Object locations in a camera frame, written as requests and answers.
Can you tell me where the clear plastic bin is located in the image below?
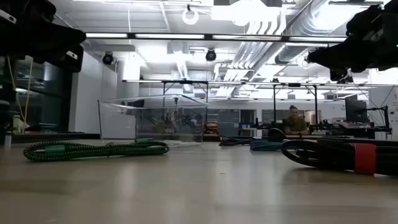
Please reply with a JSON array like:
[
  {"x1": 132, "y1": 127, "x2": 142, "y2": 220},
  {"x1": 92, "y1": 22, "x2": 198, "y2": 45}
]
[{"x1": 98, "y1": 94, "x2": 208, "y2": 144}]

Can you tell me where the background desk with equipment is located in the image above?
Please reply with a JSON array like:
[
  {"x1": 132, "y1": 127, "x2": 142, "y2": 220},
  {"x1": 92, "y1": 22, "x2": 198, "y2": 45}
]
[{"x1": 254, "y1": 119, "x2": 393, "y2": 140}]

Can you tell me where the green braided USB cable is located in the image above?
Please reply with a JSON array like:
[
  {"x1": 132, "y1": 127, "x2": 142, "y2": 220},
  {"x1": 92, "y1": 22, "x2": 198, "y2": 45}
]
[{"x1": 23, "y1": 139, "x2": 170, "y2": 162}]

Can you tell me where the dark glass cabinet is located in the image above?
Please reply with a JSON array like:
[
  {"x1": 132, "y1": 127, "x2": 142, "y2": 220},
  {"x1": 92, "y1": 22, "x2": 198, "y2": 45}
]
[{"x1": 0, "y1": 55, "x2": 73, "y2": 134}]

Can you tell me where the purple USB cable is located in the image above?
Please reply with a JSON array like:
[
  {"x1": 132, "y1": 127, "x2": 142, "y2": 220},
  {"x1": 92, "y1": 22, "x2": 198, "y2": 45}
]
[{"x1": 218, "y1": 136, "x2": 262, "y2": 147}]

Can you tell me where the long ceiling light bar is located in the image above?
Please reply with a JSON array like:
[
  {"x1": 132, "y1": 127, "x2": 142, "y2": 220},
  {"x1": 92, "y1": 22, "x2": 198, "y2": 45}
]
[{"x1": 84, "y1": 32, "x2": 348, "y2": 43}]

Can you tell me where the black cable with red strap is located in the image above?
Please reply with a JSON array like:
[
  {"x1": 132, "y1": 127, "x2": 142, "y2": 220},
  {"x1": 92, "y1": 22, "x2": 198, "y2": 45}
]
[{"x1": 281, "y1": 139, "x2": 398, "y2": 177}]

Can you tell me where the white ring lamp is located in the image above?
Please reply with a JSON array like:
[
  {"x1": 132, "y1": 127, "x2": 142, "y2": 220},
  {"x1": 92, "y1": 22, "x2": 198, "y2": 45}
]
[{"x1": 182, "y1": 8, "x2": 200, "y2": 26}]

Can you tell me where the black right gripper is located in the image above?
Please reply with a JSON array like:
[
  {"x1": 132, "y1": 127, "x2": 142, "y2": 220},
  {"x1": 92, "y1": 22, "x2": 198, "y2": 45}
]
[{"x1": 306, "y1": 0, "x2": 398, "y2": 83}]

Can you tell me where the black monitor on arm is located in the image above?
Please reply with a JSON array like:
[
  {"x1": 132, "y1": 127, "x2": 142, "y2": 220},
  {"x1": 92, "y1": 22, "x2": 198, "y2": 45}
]
[{"x1": 344, "y1": 98, "x2": 390, "y2": 129}]

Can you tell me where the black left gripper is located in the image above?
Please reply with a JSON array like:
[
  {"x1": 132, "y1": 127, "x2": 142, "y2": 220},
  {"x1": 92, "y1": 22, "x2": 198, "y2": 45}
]
[{"x1": 0, "y1": 0, "x2": 87, "y2": 73}]

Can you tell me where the person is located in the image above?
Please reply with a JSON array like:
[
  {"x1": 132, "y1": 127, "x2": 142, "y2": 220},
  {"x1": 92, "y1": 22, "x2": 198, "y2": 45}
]
[{"x1": 282, "y1": 105, "x2": 308, "y2": 135}]

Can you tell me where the teal braided USB cable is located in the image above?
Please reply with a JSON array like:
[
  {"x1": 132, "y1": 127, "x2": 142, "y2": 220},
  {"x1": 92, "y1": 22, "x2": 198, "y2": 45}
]
[{"x1": 249, "y1": 139, "x2": 284, "y2": 152}]

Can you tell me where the black background rig frame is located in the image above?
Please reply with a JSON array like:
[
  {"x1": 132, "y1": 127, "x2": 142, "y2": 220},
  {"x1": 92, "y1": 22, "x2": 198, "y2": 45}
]
[
  {"x1": 272, "y1": 82, "x2": 319, "y2": 132},
  {"x1": 160, "y1": 80, "x2": 210, "y2": 105}
]

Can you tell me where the yellow extension cord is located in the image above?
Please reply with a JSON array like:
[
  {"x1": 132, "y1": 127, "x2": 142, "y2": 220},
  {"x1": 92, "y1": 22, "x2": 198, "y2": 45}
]
[{"x1": 6, "y1": 55, "x2": 34, "y2": 134}]

